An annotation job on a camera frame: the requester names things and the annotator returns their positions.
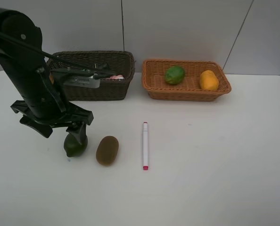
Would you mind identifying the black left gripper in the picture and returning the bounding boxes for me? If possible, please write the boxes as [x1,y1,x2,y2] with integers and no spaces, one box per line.
[11,100,94,145]

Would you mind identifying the dark green lime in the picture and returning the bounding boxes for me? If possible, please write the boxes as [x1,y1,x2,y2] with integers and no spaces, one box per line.
[64,133,88,158]

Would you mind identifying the brown kiwi fruit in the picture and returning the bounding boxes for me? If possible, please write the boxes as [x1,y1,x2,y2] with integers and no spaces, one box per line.
[96,136,119,166]

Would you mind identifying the pink white-capped bottle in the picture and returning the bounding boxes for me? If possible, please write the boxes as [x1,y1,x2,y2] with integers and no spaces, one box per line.
[109,75,124,80]

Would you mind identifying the white pink-capped marker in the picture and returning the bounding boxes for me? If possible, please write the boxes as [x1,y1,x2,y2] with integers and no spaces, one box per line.
[142,122,149,170]

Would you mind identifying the yellow mango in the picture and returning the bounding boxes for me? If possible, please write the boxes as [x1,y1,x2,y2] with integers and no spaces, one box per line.
[199,70,219,91]

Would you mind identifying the dark green pump bottle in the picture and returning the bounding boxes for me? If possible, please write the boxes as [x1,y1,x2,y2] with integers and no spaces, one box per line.
[94,63,109,70]

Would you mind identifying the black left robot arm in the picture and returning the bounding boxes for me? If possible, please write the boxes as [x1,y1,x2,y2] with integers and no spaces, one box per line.
[0,8,93,145]

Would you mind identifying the dark brown wicker basket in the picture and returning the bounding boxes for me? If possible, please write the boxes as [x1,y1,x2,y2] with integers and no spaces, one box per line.
[53,50,135,101]

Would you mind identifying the orange wicker basket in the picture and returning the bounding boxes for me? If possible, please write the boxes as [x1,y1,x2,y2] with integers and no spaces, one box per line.
[142,59,231,102]

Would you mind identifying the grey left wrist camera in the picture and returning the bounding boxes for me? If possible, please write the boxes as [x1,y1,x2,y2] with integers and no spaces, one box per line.
[50,67,100,89]

